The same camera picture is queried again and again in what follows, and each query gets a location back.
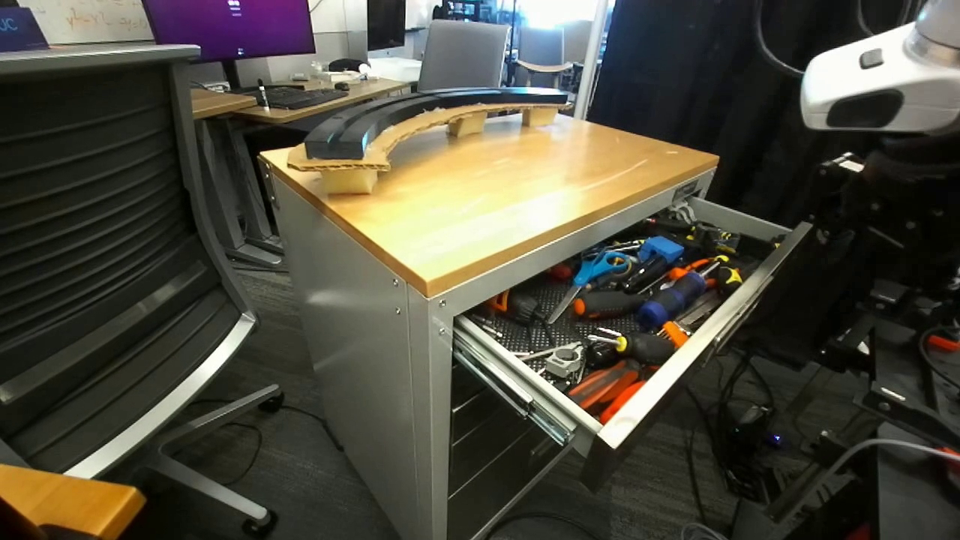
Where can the black computer keyboard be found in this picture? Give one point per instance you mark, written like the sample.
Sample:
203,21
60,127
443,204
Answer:
301,96

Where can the purple-screen computer monitor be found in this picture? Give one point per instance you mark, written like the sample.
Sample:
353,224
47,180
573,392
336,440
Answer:
229,25

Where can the curved wooden bridge black track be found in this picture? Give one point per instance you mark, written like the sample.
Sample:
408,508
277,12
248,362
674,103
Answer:
399,123

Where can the grey wood-topped tool cabinet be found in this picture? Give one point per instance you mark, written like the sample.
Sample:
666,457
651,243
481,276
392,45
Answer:
481,198

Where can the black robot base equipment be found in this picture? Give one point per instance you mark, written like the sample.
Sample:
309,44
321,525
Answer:
900,332

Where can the grey office chair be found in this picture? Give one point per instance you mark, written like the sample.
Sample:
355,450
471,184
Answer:
462,56

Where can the black monitor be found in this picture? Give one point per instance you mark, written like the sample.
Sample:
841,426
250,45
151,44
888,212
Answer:
386,21

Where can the long wooden office desk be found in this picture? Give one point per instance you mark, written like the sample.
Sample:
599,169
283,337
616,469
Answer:
301,111

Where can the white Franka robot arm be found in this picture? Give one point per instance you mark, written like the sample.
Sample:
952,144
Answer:
880,86

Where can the black curtain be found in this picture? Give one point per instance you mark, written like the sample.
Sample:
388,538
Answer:
700,80

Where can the grey metal tool drawer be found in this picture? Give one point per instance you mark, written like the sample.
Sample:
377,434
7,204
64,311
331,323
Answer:
690,349

